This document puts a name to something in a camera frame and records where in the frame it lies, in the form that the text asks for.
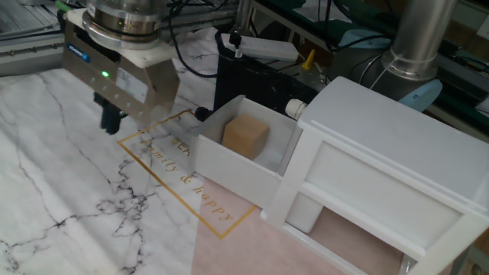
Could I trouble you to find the black drawer knob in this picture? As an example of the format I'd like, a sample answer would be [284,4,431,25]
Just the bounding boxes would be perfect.
[194,106,213,123]

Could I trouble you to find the white round knob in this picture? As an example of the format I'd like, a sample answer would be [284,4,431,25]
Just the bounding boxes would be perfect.
[285,98,309,120]

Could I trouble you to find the light wooden cube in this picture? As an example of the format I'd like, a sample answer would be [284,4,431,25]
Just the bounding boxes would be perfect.
[222,113,270,161]

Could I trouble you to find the white power strip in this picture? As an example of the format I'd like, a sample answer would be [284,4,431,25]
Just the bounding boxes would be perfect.
[221,33,300,63]

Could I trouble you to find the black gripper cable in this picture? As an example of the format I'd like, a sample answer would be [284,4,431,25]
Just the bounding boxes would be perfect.
[167,0,219,79]

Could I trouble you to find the marble pink black cloth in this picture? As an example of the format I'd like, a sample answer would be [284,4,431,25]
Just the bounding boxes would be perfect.
[0,26,455,275]

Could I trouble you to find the silver Schunk gripper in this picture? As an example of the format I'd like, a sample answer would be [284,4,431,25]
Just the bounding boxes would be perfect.
[62,9,181,136]

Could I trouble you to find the white drawer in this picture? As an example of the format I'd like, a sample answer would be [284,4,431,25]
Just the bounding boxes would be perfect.
[189,94,324,235]

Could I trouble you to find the black power plug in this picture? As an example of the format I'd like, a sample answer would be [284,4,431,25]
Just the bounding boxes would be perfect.
[228,31,244,59]

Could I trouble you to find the yellow plastic clip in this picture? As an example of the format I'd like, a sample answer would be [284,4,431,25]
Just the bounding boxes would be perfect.
[301,49,316,71]

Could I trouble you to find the white drawer cabinet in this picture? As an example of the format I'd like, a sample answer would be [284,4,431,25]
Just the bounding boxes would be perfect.
[261,76,489,275]

